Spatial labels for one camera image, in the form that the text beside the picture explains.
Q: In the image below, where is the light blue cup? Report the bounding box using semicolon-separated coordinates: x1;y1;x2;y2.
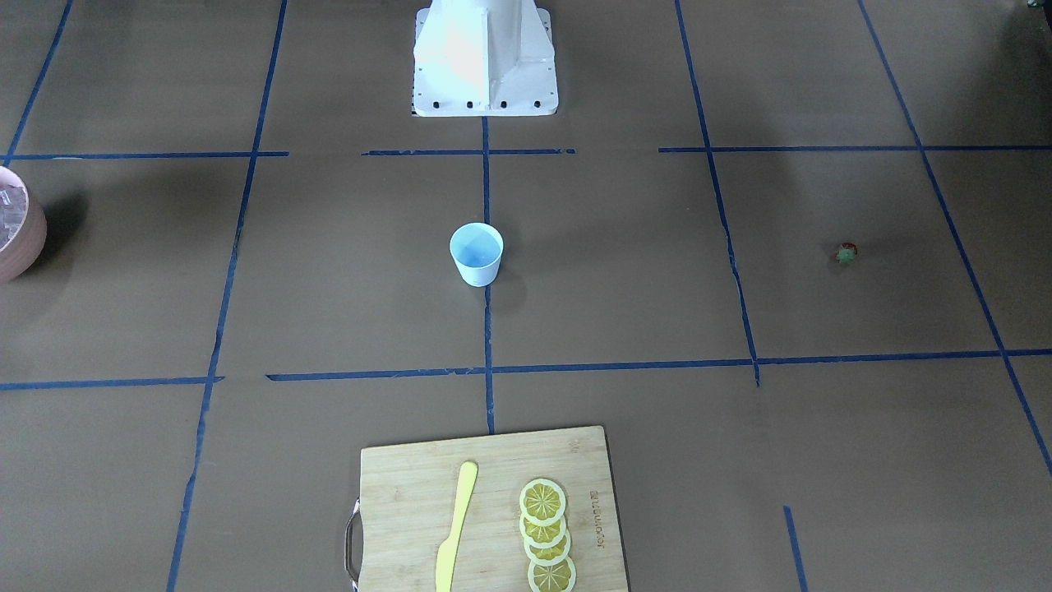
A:
450;222;504;288

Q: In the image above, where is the pink bowl of ice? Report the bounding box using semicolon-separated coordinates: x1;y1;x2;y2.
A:
1;166;48;284

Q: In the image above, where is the lemon slice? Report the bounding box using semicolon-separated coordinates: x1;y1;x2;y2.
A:
519;479;567;527
519;514;567;548
524;531;572;567
527;556;576;592

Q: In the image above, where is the bamboo cutting board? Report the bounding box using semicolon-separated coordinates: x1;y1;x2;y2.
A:
344;426;629;591

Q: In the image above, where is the yellow plastic knife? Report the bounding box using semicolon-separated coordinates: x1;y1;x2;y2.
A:
434;460;478;591

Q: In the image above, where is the red strawberry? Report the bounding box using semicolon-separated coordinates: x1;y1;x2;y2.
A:
834;241;858;266

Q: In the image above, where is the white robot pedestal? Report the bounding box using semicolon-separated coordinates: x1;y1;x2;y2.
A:
411;1;560;118

